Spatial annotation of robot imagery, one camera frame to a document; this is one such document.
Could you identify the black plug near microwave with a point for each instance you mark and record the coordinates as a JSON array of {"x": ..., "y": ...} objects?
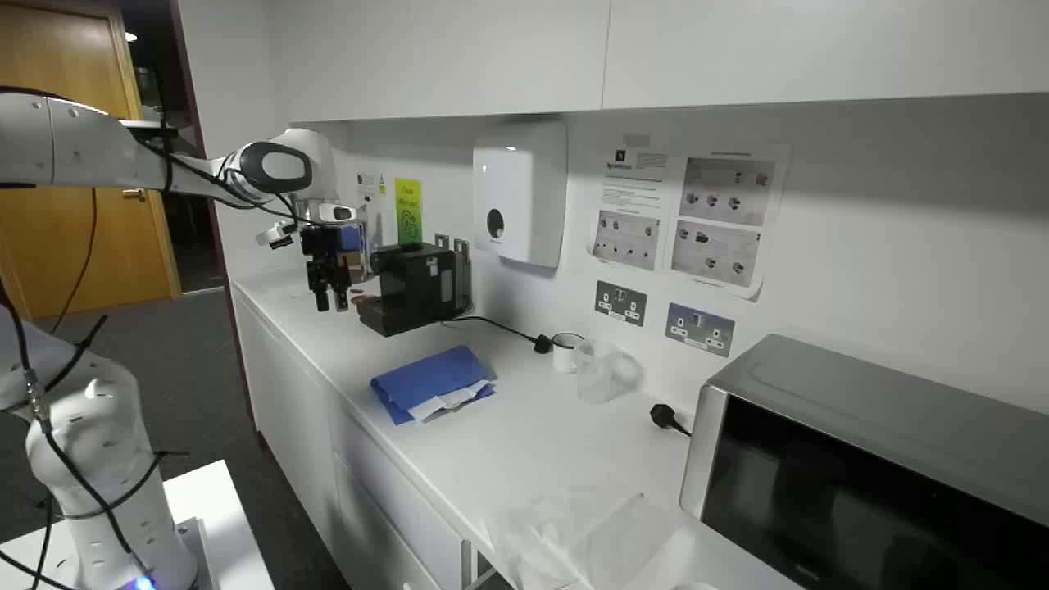
[{"x": 666, "y": 416}]

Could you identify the clear plastic bag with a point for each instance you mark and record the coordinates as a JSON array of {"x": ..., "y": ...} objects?
[{"x": 579, "y": 540}]

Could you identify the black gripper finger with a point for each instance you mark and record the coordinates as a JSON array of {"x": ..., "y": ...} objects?
[
  {"x": 320, "y": 288},
  {"x": 339, "y": 293}
]

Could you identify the yellow green wall sticker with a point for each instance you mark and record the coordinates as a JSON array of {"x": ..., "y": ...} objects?
[{"x": 406, "y": 198}]

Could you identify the black coffee machine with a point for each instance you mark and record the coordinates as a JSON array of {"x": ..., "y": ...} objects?
[{"x": 417, "y": 286}]

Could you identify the white instruction poster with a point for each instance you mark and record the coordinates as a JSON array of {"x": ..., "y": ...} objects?
[{"x": 687, "y": 206}]

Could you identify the wall socket left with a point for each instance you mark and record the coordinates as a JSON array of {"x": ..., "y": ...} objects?
[{"x": 622, "y": 302}]

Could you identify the white paper poster left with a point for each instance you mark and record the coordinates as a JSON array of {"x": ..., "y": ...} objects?
[{"x": 372, "y": 206}]

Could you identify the white upper cabinet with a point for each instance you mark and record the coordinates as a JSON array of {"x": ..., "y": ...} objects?
[{"x": 358, "y": 60}]

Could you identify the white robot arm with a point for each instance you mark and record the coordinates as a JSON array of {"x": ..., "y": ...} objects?
[{"x": 85, "y": 436}]

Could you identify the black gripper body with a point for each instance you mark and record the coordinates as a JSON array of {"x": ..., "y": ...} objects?
[{"x": 332, "y": 239}]

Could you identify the silver microwave oven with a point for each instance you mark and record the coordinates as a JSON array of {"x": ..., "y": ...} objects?
[{"x": 845, "y": 473}]

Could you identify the white soap dispenser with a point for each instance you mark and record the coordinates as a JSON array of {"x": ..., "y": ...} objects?
[{"x": 520, "y": 190}]

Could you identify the wall socket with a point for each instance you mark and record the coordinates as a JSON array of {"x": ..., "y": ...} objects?
[
  {"x": 622, "y": 302},
  {"x": 698, "y": 329}
]

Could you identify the wall socket right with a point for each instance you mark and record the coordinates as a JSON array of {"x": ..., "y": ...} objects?
[{"x": 698, "y": 329}]

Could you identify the white robot base table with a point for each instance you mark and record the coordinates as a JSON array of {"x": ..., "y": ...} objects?
[{"x": 203, "y": 501}]

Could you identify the blue towel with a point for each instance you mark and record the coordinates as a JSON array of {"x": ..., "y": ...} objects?
[{"x": 435, "y": 384}]

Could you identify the wooden door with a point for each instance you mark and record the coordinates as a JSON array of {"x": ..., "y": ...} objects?
[{"x": 79, "y": 250}]

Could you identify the clear plastic container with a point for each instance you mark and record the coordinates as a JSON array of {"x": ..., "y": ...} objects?
[{"x": 598, "y": 372}]

